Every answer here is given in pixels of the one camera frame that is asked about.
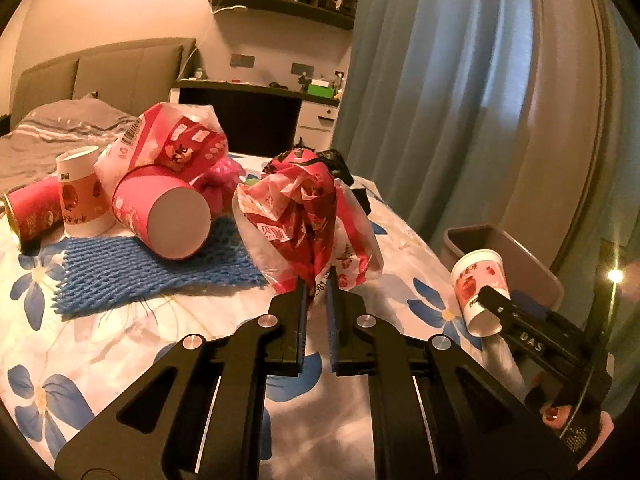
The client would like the black plastic bag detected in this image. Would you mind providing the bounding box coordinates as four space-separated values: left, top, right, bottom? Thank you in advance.
320 149 373 216

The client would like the grey striped blanket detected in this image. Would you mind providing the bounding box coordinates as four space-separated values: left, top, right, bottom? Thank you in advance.
0 99 138 196

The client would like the large pink paper cup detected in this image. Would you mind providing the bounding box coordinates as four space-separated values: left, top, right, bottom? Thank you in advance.
111 164 213 261

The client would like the brown trash bin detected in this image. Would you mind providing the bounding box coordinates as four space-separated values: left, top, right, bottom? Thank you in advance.
442 224 566 313

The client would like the blue curtain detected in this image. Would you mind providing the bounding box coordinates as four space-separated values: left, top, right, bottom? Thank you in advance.
330 0 606 271

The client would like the person's right hand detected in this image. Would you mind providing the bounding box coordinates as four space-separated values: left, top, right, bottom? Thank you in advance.
525 372 576 431

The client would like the white cable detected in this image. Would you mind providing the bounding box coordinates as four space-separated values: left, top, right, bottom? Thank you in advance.
186 4 249 81

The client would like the blue foam net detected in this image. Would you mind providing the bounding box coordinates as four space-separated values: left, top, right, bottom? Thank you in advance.
50 217 271 320

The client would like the pink plastic bag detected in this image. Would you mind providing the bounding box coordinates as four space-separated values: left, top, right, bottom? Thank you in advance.
197 155 247 218

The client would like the brown padded headboard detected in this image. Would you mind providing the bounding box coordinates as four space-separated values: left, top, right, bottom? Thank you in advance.
10 37 198 133

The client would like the blue floral bed sheet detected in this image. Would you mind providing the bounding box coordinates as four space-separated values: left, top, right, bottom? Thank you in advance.
0 152 526 471

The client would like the white drawer cabinet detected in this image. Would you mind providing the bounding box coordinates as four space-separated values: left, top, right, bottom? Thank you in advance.
295 97 341 158

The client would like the dark top desk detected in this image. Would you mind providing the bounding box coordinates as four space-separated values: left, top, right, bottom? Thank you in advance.
175 77 341 158

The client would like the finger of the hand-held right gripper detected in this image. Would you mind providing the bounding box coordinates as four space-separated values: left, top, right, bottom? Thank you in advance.
477 285 521 333
511 292 548 321

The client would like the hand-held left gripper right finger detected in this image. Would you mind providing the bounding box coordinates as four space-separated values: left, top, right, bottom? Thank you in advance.
325 287 596 480

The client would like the beige curtain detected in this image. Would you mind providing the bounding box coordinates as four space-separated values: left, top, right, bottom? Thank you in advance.
500 0 640 311

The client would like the red tin can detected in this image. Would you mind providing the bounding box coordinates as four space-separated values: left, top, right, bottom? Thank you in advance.
2 177 63 253

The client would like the small pink white paper cup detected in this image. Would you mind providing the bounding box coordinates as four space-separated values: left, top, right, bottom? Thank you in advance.
450 249 512 338
55 145 112 237

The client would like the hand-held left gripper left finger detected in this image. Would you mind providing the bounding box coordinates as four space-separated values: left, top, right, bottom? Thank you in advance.
52 280 313 480

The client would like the red white printed plastic bag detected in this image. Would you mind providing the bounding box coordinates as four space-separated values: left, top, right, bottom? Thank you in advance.
95 101 228 186

